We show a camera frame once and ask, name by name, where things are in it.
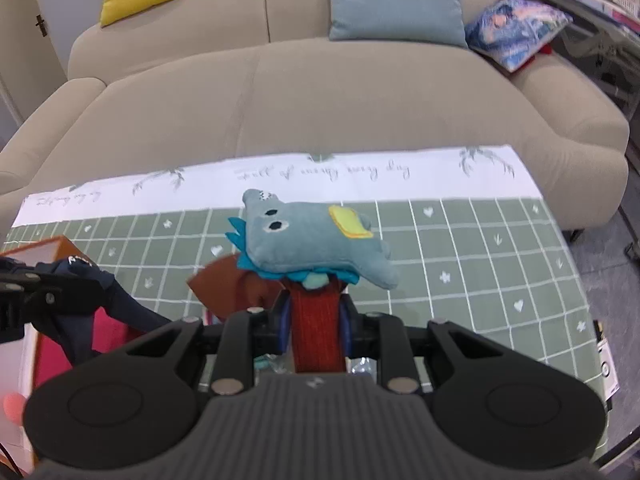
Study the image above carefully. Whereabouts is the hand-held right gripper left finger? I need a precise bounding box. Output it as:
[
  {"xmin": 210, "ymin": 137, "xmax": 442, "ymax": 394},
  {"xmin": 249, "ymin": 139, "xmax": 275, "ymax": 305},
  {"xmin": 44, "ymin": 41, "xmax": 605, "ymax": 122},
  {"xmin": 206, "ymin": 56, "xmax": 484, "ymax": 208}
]
[{"xmin": 125, "ymin": 296, "xmax": 293, "ymax": 394}]

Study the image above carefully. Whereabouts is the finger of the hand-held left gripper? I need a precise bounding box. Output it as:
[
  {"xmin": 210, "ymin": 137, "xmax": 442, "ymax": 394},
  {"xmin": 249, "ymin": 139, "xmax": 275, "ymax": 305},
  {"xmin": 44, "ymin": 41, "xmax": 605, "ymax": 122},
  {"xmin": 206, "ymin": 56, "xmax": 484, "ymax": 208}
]
[
  {"xmin": 0, "ymin": 258, "xmax": 40, "ymax": 283},
  {"xmin": 20, "ymin": 287, "xmax": 57, "ymax": 313}
]

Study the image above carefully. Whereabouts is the beige sofa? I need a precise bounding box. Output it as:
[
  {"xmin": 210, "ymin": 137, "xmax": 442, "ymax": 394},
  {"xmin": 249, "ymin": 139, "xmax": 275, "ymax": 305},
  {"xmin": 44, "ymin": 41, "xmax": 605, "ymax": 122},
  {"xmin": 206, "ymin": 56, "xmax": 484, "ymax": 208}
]
[{"xmin": 0, "ymin": 0, "xmax": 630, "ymax": 231}]

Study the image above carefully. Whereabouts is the blue plush toy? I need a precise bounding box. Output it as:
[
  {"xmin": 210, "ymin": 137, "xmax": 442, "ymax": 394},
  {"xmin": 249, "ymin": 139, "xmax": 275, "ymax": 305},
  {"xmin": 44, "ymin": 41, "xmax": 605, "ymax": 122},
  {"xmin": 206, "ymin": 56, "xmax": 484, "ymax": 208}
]
[{"xmin": 227, "ymin": 188, "xmax": 401, "ymax": 291}]

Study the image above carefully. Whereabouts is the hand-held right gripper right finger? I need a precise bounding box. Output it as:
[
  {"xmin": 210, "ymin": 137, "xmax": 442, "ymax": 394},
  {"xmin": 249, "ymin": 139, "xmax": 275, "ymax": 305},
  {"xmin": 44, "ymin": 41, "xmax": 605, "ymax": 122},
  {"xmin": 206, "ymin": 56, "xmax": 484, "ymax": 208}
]
[{"xmin": 339, "ymin": 297, "xmax": 506, "ymax": 393}]

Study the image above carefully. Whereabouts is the white door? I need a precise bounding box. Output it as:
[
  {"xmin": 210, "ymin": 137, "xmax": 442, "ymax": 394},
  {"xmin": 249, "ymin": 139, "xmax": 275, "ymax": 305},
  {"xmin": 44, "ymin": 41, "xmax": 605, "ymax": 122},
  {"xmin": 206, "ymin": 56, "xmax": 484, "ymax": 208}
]
[{"xmin": 0, "ymin": 0, "xmax": 108, "ymax": 126}]

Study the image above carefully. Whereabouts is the brown felt piece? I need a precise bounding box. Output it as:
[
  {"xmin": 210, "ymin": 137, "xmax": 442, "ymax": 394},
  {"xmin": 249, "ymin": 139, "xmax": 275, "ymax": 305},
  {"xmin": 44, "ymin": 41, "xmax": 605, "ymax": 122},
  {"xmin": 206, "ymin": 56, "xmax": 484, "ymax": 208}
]
[{"xmin": 186, "ymin": 255, "xmax": 291, "ymax": 326}]

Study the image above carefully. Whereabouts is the white side table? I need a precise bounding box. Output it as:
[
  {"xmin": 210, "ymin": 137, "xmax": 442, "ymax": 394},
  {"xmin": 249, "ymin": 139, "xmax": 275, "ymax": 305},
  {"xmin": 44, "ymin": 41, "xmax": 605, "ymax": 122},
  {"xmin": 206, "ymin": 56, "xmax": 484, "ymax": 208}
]
[{"xmin": 540, "ymin": 0, "xmax": 640, "ymax": 111}]

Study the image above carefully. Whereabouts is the peach ball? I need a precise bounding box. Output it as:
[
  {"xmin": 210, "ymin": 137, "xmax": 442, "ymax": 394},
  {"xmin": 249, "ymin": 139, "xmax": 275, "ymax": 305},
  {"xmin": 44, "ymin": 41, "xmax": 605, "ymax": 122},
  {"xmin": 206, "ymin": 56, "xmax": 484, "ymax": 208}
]
[{"xmin": 0, "ymin": 394, "xmax": 26, "ymax": 427}]

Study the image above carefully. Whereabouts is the light blue cushion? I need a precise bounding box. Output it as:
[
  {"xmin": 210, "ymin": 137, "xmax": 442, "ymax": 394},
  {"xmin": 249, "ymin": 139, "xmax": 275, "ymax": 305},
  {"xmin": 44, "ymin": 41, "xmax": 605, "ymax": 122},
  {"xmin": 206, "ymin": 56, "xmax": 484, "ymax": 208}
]
[{"xmin": 325, "ymin": 0, "xmax": 470, "ymax": 50}]

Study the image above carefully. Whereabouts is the printed blue cushion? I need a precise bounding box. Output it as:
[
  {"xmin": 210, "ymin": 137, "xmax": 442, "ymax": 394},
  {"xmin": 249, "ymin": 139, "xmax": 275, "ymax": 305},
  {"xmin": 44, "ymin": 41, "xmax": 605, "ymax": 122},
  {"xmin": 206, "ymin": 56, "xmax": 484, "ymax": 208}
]
[{"xmin": 465, "ymin": 0, "xmax": 573, "ymax": 73}]

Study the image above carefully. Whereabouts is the orange cardboard box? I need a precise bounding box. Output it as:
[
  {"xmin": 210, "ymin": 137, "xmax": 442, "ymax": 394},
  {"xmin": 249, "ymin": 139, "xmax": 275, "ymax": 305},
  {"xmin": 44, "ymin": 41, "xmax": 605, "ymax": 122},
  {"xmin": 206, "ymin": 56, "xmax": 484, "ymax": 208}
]
[{"xmin": 0, "ymin": 235, "xmax": 96, "ymax": 471}]

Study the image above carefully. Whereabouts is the red lidded clear box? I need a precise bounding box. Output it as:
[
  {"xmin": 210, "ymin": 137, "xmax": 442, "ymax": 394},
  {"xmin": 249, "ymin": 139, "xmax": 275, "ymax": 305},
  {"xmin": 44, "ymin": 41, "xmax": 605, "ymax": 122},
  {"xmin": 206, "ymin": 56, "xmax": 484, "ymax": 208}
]
[{"xmin": 32, "ymin": 307, "xmax": 146, "ymax": 391}]

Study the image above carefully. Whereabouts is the green checked tablecloth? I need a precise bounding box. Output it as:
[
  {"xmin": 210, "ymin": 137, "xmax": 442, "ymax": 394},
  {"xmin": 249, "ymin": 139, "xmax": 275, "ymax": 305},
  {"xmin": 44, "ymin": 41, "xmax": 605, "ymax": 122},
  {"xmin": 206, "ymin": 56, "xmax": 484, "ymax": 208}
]
[{"xmin": 0, "ymin": 145, "xmax": 608, "ymax": 411}]

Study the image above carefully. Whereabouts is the navy cap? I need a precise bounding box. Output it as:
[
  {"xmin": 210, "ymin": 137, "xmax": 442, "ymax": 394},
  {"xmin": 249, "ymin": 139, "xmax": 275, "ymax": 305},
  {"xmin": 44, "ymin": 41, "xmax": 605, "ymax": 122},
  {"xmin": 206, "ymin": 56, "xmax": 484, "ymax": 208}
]
[{"xmin": 37, "ymin": 256, "xmax": 173, "ymax": 366}]

